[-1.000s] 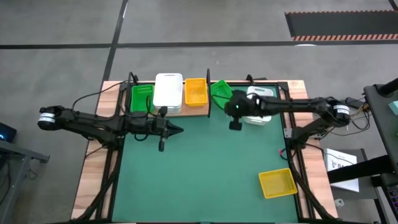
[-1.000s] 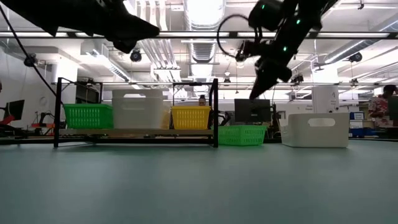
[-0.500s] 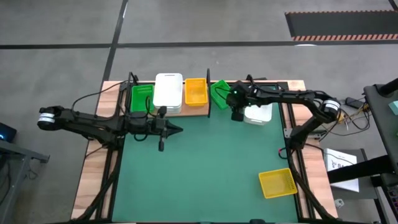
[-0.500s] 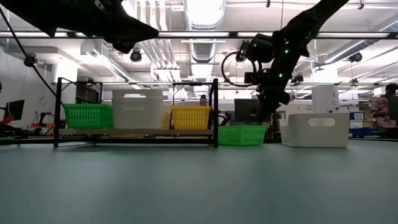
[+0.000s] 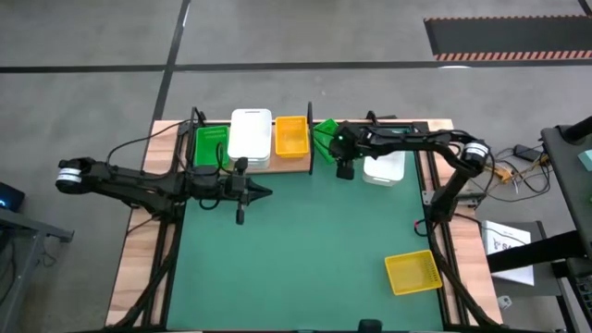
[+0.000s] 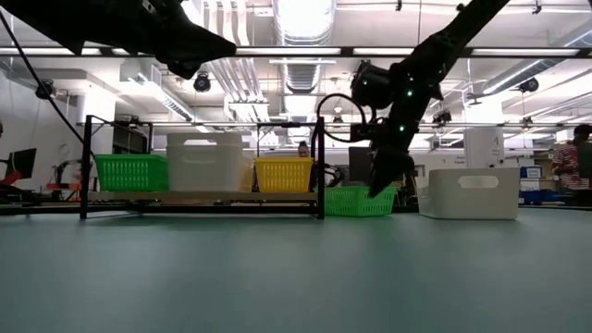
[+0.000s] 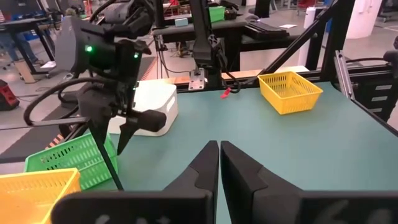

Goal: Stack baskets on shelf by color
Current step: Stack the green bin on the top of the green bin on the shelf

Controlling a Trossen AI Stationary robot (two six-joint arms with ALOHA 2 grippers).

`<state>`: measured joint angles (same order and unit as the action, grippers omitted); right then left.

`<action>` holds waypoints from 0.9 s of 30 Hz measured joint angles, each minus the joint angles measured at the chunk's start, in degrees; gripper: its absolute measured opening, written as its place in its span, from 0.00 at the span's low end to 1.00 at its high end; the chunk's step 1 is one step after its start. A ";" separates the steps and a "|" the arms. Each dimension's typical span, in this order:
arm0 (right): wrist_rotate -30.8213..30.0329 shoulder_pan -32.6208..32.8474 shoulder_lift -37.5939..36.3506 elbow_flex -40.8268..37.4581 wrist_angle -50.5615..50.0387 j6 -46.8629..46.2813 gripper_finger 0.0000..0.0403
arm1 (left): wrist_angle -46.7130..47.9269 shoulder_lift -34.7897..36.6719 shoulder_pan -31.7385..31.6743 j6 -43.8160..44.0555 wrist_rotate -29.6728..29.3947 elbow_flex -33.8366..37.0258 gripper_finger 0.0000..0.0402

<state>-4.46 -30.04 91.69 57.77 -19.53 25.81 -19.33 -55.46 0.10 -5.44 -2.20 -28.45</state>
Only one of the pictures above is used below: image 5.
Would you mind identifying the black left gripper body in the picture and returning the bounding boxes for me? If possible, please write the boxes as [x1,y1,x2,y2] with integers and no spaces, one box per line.
[201,156,251,227]

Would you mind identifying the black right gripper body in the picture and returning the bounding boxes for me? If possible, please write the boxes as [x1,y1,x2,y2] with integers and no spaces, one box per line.
[328,120,372,182]

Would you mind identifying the green slotted plastic basket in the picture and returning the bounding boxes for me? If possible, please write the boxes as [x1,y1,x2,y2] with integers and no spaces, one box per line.
[193,125,230,168]
[313,117,341,166]

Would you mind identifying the white plastic storage bin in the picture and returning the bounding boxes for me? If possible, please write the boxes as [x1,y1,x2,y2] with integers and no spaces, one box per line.
[363,151,407,188]
[228,107,274,163]
[229,157,273,170]

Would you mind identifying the yellow slotted plastic basket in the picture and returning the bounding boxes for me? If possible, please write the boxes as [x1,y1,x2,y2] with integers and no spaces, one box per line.
[274,115,311,160]
[384,249,444,296]

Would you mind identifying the green table mat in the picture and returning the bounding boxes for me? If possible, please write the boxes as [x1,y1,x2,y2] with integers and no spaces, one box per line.
[165,125,446,332]

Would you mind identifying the black power adapter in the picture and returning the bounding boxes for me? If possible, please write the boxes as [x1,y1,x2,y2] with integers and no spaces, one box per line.
[512,143,538,162]

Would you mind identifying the black hazard-striped floor mat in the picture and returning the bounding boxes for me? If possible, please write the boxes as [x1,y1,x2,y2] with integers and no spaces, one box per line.
[424,15,592,63]

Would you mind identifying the grey metal stand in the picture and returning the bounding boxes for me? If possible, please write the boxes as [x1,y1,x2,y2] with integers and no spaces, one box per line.
[0,207,75,333]

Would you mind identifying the black flat bar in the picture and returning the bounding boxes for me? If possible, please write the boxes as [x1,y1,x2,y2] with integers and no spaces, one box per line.
[486,229,592,274]

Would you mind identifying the black device with blue light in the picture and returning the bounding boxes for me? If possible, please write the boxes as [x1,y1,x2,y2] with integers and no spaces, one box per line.
[0,181,26,214]

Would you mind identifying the black side desk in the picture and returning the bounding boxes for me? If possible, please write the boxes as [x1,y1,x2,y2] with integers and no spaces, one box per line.
[539,115,592,260]

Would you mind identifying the teal small object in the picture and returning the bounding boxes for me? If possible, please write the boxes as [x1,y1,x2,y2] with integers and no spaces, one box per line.
[576,148,592,173]

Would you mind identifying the wooden shelf with black frame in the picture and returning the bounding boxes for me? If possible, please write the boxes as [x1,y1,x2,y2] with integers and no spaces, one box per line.
[187,100,316,177]

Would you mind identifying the black aluminium rig frame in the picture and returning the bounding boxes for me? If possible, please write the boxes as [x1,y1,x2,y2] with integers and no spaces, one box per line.
[105,106,505,333]

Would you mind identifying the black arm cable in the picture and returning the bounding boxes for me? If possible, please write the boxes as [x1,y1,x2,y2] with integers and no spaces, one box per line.
[105,118,193,167]

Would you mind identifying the orange cable connector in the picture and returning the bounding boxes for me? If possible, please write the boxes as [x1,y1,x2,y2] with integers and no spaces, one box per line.
[489,164,513,182]

